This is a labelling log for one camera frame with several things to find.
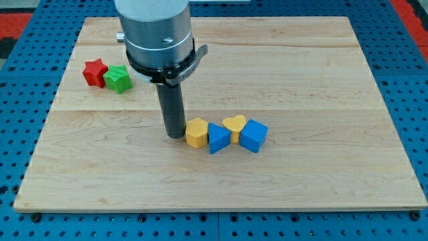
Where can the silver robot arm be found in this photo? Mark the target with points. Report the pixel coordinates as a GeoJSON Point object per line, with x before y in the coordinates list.
{"type": "Point", "coordinates": [157, 33]}

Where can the green star block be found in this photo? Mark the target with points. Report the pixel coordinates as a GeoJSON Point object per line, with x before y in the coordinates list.
{"type": "Point", "coordinates": [117, 78]}

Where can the red star block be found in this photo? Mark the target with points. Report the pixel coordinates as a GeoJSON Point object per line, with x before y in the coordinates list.
{"type": "Point", "coordinates": [94, 73]}

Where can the blue triangle block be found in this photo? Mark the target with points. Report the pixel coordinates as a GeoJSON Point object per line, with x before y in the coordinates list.
{"type": "Point", "coordinates": [219, 137]}

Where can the yellow hexagon block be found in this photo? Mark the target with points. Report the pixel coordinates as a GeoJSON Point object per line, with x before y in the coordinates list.
{"type": "Point", "coordinates": [197, 133]}

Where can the yellow heart block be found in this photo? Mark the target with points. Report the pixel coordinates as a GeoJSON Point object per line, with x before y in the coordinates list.
{"type": "Point", "coordinates": [235, 125]}

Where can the blue cube block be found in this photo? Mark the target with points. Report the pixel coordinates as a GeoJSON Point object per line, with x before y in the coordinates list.
{"type": "Point", "coordinates": [253, 135]}

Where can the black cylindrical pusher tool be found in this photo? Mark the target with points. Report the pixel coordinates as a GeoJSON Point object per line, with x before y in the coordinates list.
{"type": "Point", "coordinates": [171, 103]}

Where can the wooden board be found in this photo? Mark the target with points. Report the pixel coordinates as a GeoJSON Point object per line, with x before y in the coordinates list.
{"type": "Point", "coordinates": [331, 145]}

